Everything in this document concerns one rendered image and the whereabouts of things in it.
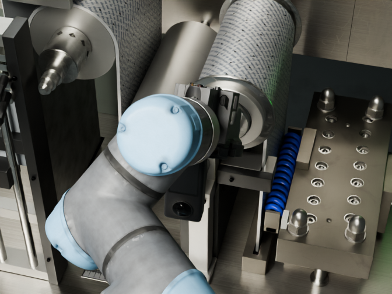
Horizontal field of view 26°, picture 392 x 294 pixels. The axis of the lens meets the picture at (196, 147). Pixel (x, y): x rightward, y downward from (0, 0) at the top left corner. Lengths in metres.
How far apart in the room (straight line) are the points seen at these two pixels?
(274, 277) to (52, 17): 0.61
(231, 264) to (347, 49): 0.45
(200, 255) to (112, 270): 0.72
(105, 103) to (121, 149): 1.05
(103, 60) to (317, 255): 0.48
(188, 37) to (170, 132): 0.73
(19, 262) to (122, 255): 0.79
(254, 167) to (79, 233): 0.59
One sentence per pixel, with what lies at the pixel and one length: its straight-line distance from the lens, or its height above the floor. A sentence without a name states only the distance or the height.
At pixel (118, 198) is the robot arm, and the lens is 0.82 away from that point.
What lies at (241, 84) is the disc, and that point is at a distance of 1.28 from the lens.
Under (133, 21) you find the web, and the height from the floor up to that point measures 1.34.
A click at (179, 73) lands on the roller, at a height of 1.23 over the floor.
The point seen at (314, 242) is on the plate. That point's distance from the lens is 1.44.
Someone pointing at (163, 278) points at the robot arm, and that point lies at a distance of 0.76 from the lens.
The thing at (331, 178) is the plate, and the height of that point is 1.03.
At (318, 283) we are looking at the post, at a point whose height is 0.91.
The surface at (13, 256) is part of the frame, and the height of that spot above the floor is 0.92.
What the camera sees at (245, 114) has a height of 1.27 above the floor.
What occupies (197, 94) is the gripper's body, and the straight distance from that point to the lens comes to 0.95.
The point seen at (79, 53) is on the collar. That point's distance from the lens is 1.29.
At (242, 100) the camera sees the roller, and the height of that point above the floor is 1.29.
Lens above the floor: 2.12
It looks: 43 degrees down
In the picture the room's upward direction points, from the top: straight up
